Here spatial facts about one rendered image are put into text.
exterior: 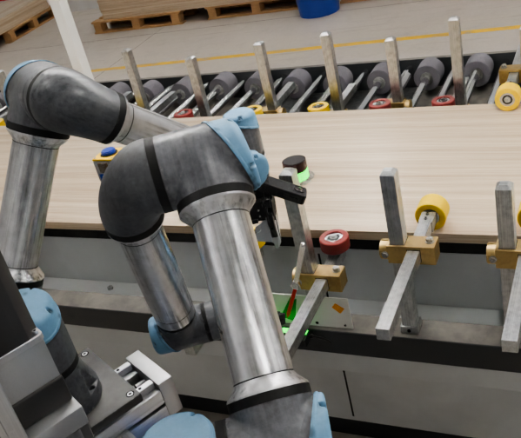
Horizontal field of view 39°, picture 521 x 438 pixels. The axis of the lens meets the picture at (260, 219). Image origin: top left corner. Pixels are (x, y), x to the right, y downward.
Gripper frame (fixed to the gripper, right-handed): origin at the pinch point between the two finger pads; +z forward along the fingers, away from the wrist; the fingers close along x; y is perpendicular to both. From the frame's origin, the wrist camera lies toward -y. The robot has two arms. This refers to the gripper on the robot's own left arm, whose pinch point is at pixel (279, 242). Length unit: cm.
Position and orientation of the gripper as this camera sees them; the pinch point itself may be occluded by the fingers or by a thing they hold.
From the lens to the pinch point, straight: 180.5
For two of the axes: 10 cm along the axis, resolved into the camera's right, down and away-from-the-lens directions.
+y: -9.8, 1.6, 1.5
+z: 2.2, 8.5, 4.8
